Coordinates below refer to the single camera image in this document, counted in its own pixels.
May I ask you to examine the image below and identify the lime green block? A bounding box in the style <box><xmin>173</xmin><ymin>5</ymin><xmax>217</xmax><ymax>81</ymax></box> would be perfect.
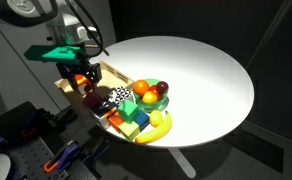
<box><xmin>118</xmin><ymin>120</ymin><xmax>141</xmax><ymax>142</ymax></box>

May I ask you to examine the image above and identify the green bowl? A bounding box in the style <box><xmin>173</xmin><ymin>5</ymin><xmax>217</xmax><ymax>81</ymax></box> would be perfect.
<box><xmin>132</xmin><ymin>78</ymin><xmax>170</xmax><ymax>113</ymax></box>

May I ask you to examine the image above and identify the teal green block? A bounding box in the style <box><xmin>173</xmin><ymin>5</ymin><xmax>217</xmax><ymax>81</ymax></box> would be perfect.
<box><xmin>116</xmin><ymin>99</ymin><xmax>140</xmax><ymax>124</ymax></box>

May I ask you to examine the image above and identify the white table leg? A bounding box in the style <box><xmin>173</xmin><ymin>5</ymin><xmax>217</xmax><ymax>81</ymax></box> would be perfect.
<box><xmin>167</xmin><ymin>147</ymin><xmax>198</xmax><ymax>179</ymax></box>

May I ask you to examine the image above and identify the red apple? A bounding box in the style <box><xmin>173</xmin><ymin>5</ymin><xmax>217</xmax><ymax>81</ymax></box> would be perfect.
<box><xmin>148</xmin><ymin>84</ymin><xmax>161</xmax><ymax>98</ymax></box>

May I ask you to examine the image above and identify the wooden tray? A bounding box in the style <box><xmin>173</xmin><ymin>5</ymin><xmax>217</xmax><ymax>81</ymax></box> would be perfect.
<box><xmin>54</xmin><ymin>60</ymin><xmax>135</xmax><ymax>115</ymax></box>

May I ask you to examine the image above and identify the black cable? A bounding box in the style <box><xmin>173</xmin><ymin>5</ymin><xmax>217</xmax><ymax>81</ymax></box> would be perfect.
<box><xmin>65</xmin><ymin>0</ymin><xmax>110</xmax><ymax>58</ymax></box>

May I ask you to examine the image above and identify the grey perforated mounting plate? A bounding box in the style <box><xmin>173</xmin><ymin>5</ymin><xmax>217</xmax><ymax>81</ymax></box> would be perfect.
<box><xmin>5</xmin><ymin>133</ymin><xmax>70</xmax><ymax>180</ymax></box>

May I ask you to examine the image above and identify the multicoloured cube with orange circle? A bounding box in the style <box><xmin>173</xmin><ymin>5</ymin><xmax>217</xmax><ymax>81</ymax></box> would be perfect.
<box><xmin>74</xmin><ymin>74</ymin><xmax>93</xmax><ymax>94</ymax></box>

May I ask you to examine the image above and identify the yellow round fruit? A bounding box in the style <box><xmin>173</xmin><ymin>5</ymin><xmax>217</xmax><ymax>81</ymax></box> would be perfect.
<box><xmin>141</xmin><ymin>90</ymin><xmax>159</xmax><ymax>105</ymax></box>

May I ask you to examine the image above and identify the dark purple plum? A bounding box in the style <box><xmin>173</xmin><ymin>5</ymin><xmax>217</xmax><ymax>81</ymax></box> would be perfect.
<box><xmin>155</xmin><ymin>80</ymin><xmax>170</xmax><ymax>95</ymax></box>

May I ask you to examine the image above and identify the purple clamp with orange handle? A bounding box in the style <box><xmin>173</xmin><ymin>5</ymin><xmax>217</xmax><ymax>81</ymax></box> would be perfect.
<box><xmin>43</xmin><ymin>143</ymin><xmax>80</xmax><ymax>174</ymax></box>

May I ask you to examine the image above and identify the yellow banana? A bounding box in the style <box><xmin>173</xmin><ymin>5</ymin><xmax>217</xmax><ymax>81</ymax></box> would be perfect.
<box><xmin>134</xmin><ymin>110</ymin><xmax>174</xmax><ymax>145</ymax></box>

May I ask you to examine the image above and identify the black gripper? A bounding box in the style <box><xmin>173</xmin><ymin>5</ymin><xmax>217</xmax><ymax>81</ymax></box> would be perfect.
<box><xmin>55</xmin><ymin>60</ymin><xmax>103</xmax><ymax>98</ymax></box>

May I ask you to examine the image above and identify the orange fruit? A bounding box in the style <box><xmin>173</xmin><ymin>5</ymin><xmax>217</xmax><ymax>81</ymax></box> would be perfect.
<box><xmin>133</xmin><ymin>79</ymin><xmax>150</xmax><ymax>98</ymax></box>

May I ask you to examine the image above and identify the orange block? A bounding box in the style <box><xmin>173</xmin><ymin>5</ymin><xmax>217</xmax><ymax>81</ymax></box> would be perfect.
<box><xmin>108</xmin><ymin>113</ymin><xmax>124</xmax><ymax>133</ymax></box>

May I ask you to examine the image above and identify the black box with white mark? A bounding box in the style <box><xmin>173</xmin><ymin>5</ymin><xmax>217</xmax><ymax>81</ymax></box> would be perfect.
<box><xmin>90</xmin><ymin>98</ymin><xmax>118</xmax><ymax>129</ymax></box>

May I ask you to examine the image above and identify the blue block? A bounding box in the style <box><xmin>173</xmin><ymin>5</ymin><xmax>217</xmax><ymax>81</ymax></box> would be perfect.
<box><xmin>134</xmin><ymin>109</ymin><xmax>151</xmax><ymax>132</ymax></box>

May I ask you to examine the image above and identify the black white patterned box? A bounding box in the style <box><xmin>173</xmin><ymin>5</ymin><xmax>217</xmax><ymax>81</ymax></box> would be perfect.
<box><xmin>106</xmin><ymin>85</ymin><xmax>134</xmax><ymax>105</ymax></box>

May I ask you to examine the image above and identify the yellow lemon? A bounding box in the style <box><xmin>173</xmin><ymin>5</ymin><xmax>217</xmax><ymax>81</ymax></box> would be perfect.
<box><xmin>148</xmin><ymin>109</ymin><xmax>164</xmax><ymax>128</ymax></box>

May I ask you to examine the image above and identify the purple clamp with red trigger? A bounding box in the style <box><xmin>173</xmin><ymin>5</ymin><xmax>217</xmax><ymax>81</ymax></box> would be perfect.
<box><xmin>22</xmin><ymin>108</ymin><xmax>54</xmax><ymax>138</ymax></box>

